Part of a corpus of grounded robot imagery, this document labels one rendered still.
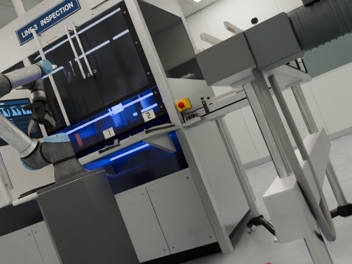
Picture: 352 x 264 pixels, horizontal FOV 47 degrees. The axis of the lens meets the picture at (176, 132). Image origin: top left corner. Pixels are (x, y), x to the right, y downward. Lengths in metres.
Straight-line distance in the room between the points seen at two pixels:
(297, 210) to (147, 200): 1.94
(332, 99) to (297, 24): 6.09
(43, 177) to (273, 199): 2.19
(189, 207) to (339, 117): 4.69
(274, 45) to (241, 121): 6.31
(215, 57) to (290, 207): 0.39
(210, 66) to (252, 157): 6.33
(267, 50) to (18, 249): 3.00
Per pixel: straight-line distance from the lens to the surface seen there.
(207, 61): 0.99
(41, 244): 3.47
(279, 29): 0.97
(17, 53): 3.37
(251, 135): 7.24
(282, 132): 1.01
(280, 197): 0.98
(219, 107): 2.66
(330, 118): 7.06
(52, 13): 3.18
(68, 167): 2.00
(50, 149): 2.03
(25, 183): 2.87
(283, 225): 1.00
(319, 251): 1.20
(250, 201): 2.74
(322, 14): 0.98
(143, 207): 2.86
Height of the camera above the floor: 0.72
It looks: 3 degrees up
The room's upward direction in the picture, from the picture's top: 21 degrees counter-clockwise
